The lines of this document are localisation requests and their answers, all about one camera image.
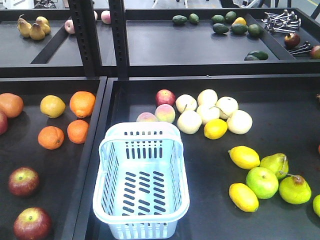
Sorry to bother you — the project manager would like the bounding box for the green apple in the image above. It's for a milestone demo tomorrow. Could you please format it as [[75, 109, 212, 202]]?
[[245, 166, 279, 200]]

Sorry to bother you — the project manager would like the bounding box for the white pear rear right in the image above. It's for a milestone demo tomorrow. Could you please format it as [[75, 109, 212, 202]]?
[[215, 96, 239, 120]]

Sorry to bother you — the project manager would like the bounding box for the green pear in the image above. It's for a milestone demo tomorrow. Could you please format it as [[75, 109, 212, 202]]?
[[259, 153, 289, 180], [278, 171, 312, 205]]

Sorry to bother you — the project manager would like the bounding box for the orange behind centre apple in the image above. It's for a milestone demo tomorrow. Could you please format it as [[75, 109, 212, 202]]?
[[0, 93, 24, 119]]

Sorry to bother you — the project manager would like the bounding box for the white pear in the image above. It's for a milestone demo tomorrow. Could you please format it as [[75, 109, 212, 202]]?
[[177, 110, 202, 135], [175, 94, 198, 114], [196, 104, 220, 125], [215, 96, 239, 120], [197, 89, 218, 106], [226, 110, 253, 135]]

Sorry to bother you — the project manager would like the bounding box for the dark red apple front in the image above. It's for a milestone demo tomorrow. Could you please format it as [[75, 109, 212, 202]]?
[[13, 207, 52, 240]]

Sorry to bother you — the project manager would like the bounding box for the small orange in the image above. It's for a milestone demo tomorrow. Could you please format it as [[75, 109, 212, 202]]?
[[67, 119, 90, 144], [37, 126, 65, 150]]

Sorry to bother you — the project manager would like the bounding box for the yellow brown pears cluster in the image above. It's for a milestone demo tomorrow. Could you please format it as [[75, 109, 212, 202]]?
[[17, 14, 51, 41]]

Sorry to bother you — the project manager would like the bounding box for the pink green peach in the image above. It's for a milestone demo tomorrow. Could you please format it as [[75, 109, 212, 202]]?
[[136, 112, 158, 122], [154, 103, 176, 124]]

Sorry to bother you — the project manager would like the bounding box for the white pear front right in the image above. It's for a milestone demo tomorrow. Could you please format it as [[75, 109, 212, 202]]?
[[226, 110, 253, 135]]

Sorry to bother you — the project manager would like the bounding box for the light blue plastic basket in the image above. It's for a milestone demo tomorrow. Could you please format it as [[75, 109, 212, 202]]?
[[92, 122, 190, 240]]

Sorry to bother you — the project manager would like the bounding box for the black shelf upright post right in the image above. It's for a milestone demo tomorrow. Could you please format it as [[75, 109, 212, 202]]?
[[108, 0, 130, 79]]

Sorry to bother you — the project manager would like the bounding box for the dark red apple rear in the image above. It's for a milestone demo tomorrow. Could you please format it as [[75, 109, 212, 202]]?
[[8, 166, 40, 197]]

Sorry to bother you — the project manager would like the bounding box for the pink green peach left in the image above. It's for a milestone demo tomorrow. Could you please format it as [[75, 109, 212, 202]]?
[[136, 112, 158, 122]]

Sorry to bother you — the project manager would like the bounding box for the red apple on right stand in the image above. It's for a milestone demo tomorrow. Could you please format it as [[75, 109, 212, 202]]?
[[155, 89, 176, 107]]

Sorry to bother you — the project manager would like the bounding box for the yellow lemon by pears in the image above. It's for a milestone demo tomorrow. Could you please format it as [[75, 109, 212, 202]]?
[[203, 119, 228, 140]]

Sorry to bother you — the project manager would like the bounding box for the white pear rear centre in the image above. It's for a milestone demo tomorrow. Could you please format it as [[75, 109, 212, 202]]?
[[197, 89, 218, 106]]

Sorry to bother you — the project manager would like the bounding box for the yellow lemon middle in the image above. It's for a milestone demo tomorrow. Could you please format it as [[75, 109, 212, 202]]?
[[228, 145, 261, 170]]

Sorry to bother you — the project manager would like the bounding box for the pink red apple centre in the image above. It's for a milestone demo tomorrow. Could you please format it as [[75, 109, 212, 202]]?
[[0, 110, 8, 135]]

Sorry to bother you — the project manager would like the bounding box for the green pear rear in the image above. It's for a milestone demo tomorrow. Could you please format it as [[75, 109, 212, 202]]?
[[259, 153, 289, 180]]

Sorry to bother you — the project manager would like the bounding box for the yellow orange fruit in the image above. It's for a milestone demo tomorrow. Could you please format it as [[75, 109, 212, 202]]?
[[40, 95, 66, 119]]

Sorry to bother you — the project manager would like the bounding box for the yellow lemon front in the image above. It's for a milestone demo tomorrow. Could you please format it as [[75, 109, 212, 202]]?
[[228, 183, 259, 213]]

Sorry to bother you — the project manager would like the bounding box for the small orange front left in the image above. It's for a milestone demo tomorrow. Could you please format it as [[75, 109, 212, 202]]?
[[37, 126, 65, 150]]

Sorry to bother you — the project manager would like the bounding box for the white pear rear left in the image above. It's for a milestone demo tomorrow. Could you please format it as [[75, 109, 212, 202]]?
[[175, 94, 198, 114]]

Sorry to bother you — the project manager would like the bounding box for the black upper display shelf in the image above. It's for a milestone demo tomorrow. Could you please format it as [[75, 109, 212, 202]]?
[[0, 9, 320, 78]]

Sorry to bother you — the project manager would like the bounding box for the pink green peach right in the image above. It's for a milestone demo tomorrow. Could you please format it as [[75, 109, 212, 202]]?
[[154, 103, 176, 124]]

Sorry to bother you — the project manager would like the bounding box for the small orange front right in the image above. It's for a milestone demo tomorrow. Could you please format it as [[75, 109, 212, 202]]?
[[67, 119, 90, 144]]

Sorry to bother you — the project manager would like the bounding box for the white pear front left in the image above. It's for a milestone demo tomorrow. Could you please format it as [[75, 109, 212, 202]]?
[[177, 110, 202, 135]]

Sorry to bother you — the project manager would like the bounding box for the dark red apple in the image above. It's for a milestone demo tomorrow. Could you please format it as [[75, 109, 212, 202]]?
[[8, 166, 40, 197], [13, 207, 52, 240]]

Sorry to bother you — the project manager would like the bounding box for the orange near right edge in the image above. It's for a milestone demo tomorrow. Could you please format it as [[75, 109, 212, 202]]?
[[69, 91, 96, 119]]

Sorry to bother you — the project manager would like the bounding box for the green pear front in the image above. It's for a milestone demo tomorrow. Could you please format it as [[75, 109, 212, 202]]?
[[278, 171, 312, 205]]

